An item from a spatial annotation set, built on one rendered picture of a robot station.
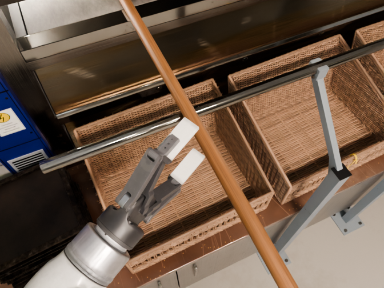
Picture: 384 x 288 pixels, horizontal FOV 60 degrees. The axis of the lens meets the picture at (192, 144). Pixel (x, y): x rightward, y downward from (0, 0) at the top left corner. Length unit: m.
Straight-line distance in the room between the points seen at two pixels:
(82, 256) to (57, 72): 0.68
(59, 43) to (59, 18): 0.10
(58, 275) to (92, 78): 0.71
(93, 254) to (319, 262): 1.55
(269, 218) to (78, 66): 0.86
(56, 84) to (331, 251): 1.56
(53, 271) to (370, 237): 1.79
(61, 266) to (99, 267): 0.05
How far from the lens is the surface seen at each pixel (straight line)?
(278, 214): 1.33
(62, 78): 1.11
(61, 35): 1.02
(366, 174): 1.53
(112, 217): 0.54
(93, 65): 1.10
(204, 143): 0.69
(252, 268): 1.85
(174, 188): 0.62
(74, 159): 0.76
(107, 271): 0.54
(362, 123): 1.66
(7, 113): 1.12
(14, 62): 1.03
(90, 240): 0.54
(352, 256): 2.02
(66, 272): 0.54
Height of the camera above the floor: 1.79
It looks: 57 degrees down
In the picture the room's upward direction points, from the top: straight up
